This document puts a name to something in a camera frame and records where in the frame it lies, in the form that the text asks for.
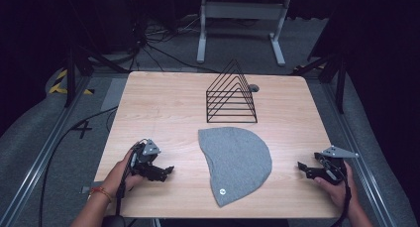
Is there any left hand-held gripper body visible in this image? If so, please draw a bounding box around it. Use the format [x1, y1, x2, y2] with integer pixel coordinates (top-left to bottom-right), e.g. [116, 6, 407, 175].
[131, 139, 162, 175]

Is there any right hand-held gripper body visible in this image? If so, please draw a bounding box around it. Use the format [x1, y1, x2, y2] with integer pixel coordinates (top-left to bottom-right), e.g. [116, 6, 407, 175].
[313, 145, 360, 186]

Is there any grey beanie hat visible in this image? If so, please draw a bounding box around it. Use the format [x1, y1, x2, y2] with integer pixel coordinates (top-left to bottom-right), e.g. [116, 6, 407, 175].
[197, 126, 273, 209]

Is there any black wire rack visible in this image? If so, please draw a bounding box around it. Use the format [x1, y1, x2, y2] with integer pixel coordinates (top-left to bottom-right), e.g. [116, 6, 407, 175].
[205, 57, 259, 125]

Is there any person's right hand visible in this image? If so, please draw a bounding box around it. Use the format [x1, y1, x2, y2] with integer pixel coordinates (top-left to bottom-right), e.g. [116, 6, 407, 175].
[313, 161, 360, 212]

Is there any person's left hand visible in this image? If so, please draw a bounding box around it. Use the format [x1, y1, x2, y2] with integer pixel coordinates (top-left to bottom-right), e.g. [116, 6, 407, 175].
[100, 149, 145, 202]

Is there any black tripod stand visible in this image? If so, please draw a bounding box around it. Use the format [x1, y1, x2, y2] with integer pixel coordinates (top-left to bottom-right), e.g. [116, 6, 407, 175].
[289, 53, 349, 115]
[63, 43, 131, 108]

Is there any yellow black floor tape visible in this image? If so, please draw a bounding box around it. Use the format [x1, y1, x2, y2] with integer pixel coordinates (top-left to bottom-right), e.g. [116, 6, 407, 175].
[48, 68, 96, 96]

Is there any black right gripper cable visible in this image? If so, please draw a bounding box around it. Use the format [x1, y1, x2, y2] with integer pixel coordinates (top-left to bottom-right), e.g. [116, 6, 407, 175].
[325, 156, 353, 227]

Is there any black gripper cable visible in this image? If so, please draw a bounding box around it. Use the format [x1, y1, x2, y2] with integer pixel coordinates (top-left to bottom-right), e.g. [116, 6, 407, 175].
[114, 139, 149, 218]
[325, 156, 353, 227]

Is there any aluminium floor rail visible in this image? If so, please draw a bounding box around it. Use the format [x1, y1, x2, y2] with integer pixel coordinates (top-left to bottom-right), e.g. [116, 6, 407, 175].
[320, 81, 399, 227]
[0, 75, 94, 227]

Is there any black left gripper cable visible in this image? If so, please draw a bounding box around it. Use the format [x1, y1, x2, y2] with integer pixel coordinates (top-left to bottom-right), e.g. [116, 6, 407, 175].
[114, 139, 149, 218]

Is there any orange wrist bracelet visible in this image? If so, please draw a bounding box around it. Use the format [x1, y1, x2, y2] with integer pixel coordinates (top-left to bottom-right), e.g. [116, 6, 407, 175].
[88, 185, 114, 203]

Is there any black floor cable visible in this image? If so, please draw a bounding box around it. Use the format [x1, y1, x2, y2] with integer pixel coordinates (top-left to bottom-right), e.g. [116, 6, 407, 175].
[38, 105, 119, 227]

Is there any bundle of black cables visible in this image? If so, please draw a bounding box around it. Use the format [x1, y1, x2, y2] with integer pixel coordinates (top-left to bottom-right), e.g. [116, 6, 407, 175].
[127, 13, 221, 74]

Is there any white table frame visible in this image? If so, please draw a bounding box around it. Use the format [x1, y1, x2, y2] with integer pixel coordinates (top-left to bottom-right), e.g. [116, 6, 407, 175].
[196, 0, 292, 67]

